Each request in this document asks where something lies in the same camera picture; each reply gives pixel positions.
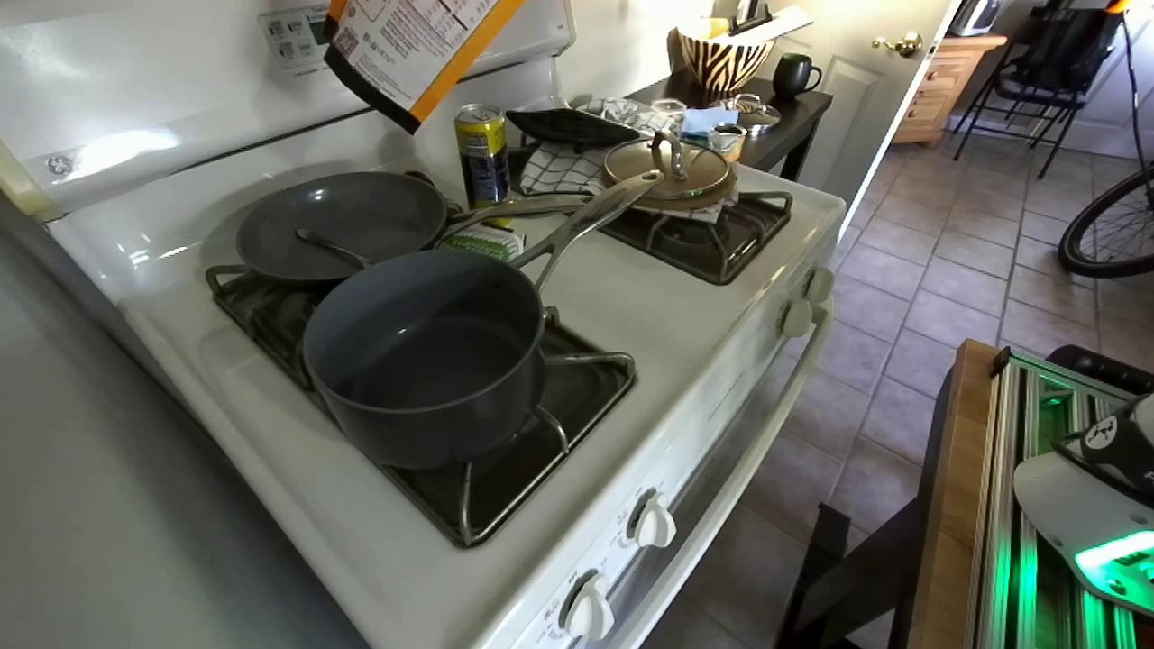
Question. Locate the black flat tray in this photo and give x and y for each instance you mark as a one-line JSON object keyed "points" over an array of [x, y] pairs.
{"points": [[572, 127]]}

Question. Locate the white and orange food package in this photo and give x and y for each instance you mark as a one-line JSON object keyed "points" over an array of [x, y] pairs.
{"points": [[420, 41]]}

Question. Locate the light blue cloth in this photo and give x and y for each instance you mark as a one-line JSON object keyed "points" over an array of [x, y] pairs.
{"points": [[707, 118]]}

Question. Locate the white stove knob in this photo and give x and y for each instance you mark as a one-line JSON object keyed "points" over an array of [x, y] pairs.
{"points": [[797, 316], [653, 519], [820, 281], [589, 605]]}

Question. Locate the checkered kitchen cloth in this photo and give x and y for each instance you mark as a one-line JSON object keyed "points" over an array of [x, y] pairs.
{"points": [[559, 167]]}

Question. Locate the zebra pattern bowl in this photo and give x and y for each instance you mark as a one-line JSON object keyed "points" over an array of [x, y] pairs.
{"points": [[724, 61]]}

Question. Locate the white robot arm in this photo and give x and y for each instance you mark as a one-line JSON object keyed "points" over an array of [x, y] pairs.
{"points": [[1070, 507]]}

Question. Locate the aluminium frame with green light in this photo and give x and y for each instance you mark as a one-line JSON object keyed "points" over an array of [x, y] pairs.
{"points": [[1021, 599]]}

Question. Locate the white door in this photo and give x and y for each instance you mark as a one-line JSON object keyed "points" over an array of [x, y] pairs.
{"points": [[870, 108]]}

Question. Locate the wooden cabinet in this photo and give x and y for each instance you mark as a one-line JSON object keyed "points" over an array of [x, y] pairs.
{"points": [[949, 90]]}

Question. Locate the bicycle wheel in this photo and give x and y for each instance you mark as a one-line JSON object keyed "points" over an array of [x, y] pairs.
{"points": [[1083, 234]]}

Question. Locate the large black burner grate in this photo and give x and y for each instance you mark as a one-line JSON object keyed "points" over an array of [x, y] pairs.
{"points": [[510, 495]]}

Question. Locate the clear drinking glass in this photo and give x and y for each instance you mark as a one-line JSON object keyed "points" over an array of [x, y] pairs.
{"points": [[668, 118]]}

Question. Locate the white gas stove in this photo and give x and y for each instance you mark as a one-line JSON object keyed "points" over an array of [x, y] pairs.
{"points": [[671, 317]]}

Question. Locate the brass door knob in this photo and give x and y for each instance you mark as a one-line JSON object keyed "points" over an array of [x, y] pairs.
{"points": [[902, 44]]}

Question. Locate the crumpled aluminium foil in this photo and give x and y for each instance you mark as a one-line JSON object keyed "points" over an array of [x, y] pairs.
{"points": [[614, 108]]}

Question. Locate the black mug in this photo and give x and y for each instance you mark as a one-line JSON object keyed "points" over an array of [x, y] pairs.
{"points": [[796, 78]]}

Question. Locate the green and yellow can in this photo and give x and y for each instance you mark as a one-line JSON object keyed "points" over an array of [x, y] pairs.
{"points": [[483, 157]]}

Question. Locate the black stand frame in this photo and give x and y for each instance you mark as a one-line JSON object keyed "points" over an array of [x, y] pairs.
{"points": [[842, 579]]}

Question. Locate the gray frying pan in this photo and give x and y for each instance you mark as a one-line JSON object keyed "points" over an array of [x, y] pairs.
{"points": [[346, 220]]}

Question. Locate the small white cup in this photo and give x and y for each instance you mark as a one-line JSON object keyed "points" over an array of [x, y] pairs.
{"points": [[731, 142]]}

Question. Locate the small black burner grate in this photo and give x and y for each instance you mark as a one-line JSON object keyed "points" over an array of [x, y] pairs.
{"points": [[707, 250]]}

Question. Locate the black metal chair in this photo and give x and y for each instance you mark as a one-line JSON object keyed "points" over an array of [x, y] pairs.
{"points": [[1058, 56]]}

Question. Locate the dark side table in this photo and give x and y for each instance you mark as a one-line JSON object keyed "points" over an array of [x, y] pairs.
{"points": [[797, 119]]}

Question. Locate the clear glass jar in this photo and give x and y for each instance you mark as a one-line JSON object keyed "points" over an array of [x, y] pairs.
{"points": [[757, 113]]}

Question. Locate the wooden board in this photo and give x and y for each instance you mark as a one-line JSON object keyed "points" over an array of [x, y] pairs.
{"points": [[957, 517]]}

